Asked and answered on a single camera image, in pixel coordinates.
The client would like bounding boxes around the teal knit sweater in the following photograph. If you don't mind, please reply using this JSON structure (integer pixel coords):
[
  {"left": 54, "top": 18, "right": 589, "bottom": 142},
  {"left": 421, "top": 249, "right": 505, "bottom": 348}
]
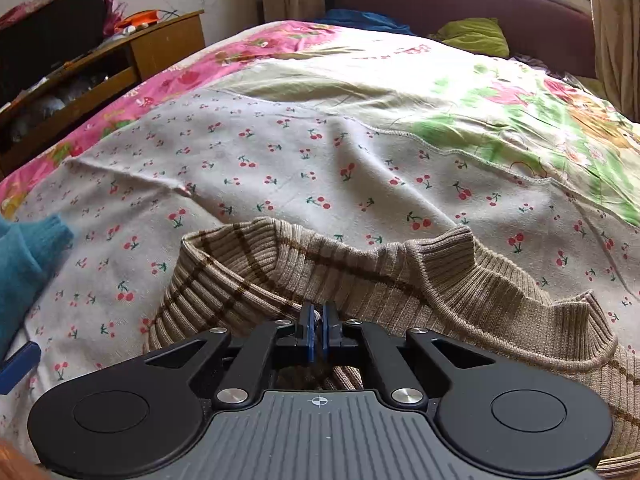
[{"left": 0, "top": 214, "right": 76, "bottom": 358}]

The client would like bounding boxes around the cherry print bed sheet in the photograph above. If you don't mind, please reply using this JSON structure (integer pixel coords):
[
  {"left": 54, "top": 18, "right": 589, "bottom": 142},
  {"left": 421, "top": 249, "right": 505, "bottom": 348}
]
[{"left": 0, "top": 87, "right": 640, "bottom": 461}]

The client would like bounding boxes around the wooden cabinet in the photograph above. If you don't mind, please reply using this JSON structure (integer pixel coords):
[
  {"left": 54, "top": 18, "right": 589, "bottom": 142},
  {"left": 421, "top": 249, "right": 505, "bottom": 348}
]
[{"left": 0, "top": 10, "right": 206, "bottom": 177}]

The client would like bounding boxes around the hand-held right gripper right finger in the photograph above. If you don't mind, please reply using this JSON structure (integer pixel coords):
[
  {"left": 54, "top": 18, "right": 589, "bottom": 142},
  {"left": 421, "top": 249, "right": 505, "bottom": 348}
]
[{"left": 323, "top": 302, "right": 497, "bottom": 409}]

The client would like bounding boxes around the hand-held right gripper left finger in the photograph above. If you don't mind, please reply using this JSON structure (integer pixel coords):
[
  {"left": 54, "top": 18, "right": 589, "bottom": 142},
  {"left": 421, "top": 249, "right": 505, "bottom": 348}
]
[{"left": 144, "top": 303, "right": 317, "bottom": 410}]

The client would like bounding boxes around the black television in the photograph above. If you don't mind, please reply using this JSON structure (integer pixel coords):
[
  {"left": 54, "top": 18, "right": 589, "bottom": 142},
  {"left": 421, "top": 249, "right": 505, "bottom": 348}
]
[{"left": 0, "top": 0, "right": 109, "bottom": 106}]

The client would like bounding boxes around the pink floral cloth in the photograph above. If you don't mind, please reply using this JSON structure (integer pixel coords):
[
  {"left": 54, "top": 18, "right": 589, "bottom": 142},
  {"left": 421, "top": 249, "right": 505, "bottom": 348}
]
[{"left": 0, "top": 0, "right": 127, "bottom": 37}]

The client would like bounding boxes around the orange toy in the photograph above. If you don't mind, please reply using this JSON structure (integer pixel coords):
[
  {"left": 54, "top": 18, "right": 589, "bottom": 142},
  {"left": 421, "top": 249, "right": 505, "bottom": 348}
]
[{"left": 112, "top": 9, "right": 167, "bottom": 36}]

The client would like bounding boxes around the beige striped ribbed sweater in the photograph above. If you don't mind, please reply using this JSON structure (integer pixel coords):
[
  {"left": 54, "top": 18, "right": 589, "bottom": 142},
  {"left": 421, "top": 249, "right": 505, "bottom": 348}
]
[{"left": 142, "top": 217, "right": 640, "bottom": 479}]

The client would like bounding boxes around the green cloth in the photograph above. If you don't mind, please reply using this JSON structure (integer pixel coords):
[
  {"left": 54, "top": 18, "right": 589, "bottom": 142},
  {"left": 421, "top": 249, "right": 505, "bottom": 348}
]
[{"left": 429, "top": 17, "right": 511, "bottom": 59}]

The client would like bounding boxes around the pink floral bed sheet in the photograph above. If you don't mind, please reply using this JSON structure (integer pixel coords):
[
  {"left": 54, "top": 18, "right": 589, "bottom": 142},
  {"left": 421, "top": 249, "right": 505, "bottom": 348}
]
[{"left": 0, "top": 20, "right": 343, "bottom": 221}]

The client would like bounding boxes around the pale floral quilt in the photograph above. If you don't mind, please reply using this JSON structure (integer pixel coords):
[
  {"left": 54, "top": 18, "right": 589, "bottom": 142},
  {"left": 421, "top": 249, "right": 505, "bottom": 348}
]
[{"left": 210, "top": 30, "right": 640, "bottom": 227}]

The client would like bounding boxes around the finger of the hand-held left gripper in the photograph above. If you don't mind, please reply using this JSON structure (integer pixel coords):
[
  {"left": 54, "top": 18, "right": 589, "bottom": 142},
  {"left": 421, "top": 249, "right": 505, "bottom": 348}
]
[{"left": 0, "top": 341, "right": 41, "bottom": 396}]

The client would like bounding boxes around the maroon headboard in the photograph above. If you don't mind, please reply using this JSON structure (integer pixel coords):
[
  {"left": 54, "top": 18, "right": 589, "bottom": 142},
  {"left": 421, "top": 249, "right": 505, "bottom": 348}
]
[{"left": 332, "top": 0, "right": 599, "bottom": 79}]

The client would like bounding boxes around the blue cloth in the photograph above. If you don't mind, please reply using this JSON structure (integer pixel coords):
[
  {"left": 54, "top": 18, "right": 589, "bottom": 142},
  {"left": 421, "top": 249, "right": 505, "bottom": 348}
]
[{"left": 314, "top": 7, "right": 417, "bottom": 37}]

